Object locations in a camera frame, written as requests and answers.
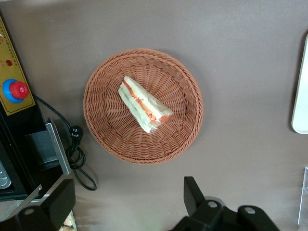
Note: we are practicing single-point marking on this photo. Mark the round brown wicker basket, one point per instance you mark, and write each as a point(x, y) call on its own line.
point(168, 144)

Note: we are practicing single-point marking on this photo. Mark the black machine housing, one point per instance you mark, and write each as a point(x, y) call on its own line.
point(36, 149)

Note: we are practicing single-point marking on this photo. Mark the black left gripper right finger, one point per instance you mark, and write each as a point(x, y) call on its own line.
point(211, 216)

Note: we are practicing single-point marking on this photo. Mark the gold control panel box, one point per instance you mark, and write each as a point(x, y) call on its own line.
point(9, 57)

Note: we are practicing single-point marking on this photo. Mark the plastic-wrapped triangle sandwich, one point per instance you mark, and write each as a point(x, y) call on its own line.
point(142, 103)

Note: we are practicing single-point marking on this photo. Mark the clear acrylic stand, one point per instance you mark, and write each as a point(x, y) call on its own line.
point(303, 192)

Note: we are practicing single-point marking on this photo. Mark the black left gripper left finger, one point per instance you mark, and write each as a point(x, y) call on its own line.
point(51, 211)

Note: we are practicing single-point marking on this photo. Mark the grey metal bracket plate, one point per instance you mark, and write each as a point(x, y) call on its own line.
point(59, 149)

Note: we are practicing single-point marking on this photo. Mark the white plastic tray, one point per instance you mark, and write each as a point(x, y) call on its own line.
point(302, 96)

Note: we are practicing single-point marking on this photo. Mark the red emergency stop button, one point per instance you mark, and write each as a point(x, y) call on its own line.
point(15, 91)

